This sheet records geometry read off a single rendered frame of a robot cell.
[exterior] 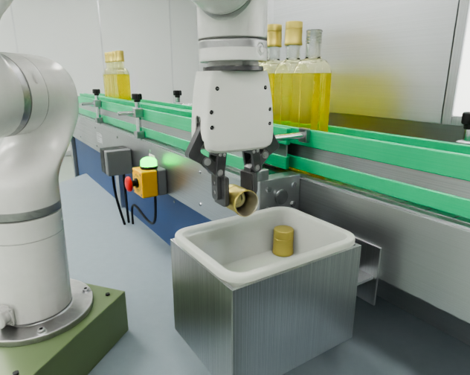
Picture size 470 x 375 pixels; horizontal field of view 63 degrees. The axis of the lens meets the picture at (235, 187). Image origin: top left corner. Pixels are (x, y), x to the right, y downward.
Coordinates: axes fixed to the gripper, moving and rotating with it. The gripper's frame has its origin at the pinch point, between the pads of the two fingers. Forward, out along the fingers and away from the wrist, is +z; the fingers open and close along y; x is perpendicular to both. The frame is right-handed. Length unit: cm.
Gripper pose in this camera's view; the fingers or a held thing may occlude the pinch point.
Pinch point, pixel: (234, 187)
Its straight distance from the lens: 51.5
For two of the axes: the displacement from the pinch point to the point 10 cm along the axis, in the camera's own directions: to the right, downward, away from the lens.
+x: 4.9, 2.2, -8.4
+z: 0.1, 9.6, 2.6
